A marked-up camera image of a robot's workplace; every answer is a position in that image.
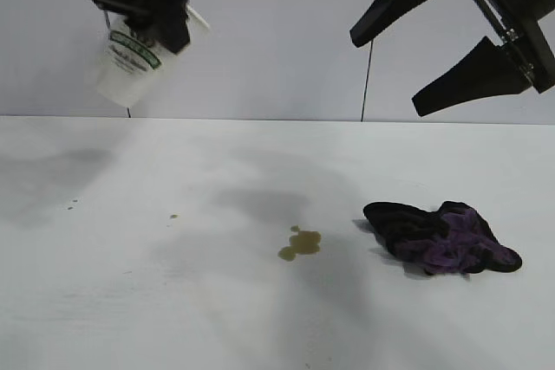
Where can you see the brown coffee spill puddle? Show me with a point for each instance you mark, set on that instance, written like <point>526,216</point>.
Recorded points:
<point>303,243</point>

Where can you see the black and purple cloth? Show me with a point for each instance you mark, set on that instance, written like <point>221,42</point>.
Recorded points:
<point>416,231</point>

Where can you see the white paper coffee cup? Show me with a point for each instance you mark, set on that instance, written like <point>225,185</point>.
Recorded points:
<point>130,75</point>

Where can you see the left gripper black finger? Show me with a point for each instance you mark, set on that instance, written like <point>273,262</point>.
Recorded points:
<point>169,19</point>

